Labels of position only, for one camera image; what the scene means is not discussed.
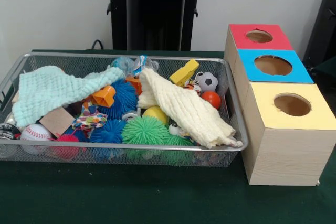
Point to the clear plastic toy packet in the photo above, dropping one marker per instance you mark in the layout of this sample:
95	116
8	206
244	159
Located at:
140	64

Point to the wooden box with three holes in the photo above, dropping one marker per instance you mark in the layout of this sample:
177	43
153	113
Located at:
288	155

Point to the cream knitted cloth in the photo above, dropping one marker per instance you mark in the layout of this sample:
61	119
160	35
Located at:
183	103

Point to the yellow smooth ball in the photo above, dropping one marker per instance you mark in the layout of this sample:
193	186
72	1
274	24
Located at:
155	113

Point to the yellow toy block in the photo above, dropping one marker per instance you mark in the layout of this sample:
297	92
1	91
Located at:
183	73

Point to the green spiky rubber ball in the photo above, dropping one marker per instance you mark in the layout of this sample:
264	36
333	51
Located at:
144	130

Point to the orange-red smooth ball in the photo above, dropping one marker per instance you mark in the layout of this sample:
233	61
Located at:
211	99

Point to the small soccer ball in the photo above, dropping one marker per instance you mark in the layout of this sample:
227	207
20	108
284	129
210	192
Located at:
208	82

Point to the blue spiky rubber ball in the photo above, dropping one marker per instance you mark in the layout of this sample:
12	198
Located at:
109	132
124	95

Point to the dark green table cloth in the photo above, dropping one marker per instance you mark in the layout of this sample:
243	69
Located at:
131	197

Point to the mint knitted cloth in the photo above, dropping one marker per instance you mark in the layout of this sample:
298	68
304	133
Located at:
47	90

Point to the white baseball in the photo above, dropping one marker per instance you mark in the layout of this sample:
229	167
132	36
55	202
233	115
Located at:
35	132

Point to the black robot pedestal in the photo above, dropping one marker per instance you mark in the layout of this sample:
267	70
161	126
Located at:
157	19

